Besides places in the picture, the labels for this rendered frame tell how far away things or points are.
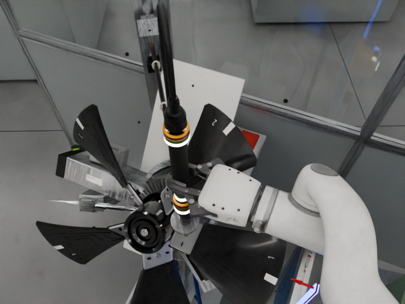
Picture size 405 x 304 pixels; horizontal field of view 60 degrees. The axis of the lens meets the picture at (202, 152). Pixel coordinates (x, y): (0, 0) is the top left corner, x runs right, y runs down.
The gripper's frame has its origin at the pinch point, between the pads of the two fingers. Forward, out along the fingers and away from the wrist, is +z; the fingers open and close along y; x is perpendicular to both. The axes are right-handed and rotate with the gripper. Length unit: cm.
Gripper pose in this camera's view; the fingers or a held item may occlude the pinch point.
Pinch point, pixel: (181, 177)
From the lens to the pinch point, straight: 69.9
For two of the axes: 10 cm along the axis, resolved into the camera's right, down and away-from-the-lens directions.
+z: -9.2, -3.2, 2.2
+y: 3.9, -7.5, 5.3
